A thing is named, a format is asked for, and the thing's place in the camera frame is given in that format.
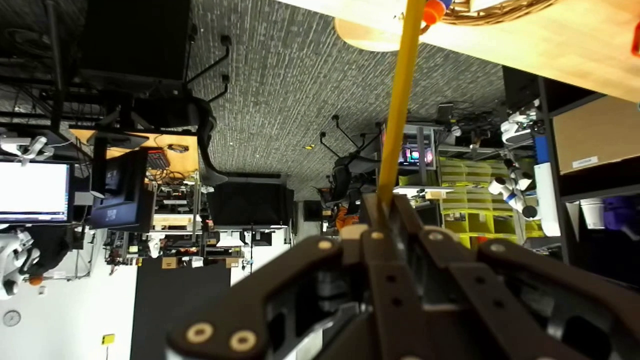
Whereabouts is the lit computer monitor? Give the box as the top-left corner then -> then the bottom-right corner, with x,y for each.
0,160 -> 71,224

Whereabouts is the computer case with lights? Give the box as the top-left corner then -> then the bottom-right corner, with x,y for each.
397,125 -> 437,169

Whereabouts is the dark computer monitor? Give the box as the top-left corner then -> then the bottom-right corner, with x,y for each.
89,149 -> 157,234

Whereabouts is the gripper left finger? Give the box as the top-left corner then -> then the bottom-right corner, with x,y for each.
166,192 -> 427,360

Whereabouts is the cardboard box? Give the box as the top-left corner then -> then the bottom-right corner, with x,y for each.
552,95 -> 640,176

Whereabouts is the black metal shelf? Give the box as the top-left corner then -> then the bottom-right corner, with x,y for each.
502,65 -> 640,288

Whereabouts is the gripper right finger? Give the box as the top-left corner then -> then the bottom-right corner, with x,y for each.
391,194 -> 640,360

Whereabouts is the white robot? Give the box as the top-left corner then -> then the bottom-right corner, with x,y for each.
0,230 -> 42,301

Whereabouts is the black screen panel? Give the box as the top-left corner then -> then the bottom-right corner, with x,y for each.
207,174 -> 296,229

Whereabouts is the yellow pencil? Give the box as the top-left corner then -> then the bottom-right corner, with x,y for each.
376,0 -> 428,221

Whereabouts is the yellow bin shelf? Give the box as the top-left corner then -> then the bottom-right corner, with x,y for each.
438,157 -> 545,249

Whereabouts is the wicker basket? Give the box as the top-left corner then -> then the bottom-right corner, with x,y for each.
442,0 -> 557,26

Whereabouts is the black office chair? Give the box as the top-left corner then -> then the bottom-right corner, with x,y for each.
184,34 -> 233,187
317,115 -> 384,207

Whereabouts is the stack of white cups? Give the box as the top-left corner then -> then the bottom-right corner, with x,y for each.
579,198 -> 606,230

